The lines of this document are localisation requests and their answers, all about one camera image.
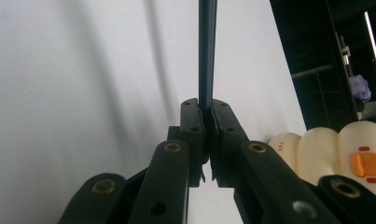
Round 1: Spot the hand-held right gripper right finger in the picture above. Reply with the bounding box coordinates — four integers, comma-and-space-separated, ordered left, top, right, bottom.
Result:
209, 98, 250, 189

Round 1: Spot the dark slim pen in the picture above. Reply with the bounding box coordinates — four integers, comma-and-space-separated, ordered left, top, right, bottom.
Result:
198, 0, 218, 110

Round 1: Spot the cream duck-shaped pen holder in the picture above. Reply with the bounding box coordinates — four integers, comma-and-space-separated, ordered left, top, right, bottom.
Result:
268, 120, 376, 203

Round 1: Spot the purple crumpled object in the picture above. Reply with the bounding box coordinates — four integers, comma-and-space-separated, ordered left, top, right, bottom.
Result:
348, 74, 372, 103

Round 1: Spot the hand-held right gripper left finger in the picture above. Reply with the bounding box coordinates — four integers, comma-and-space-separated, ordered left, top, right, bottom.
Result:
167, 97, 207, 189

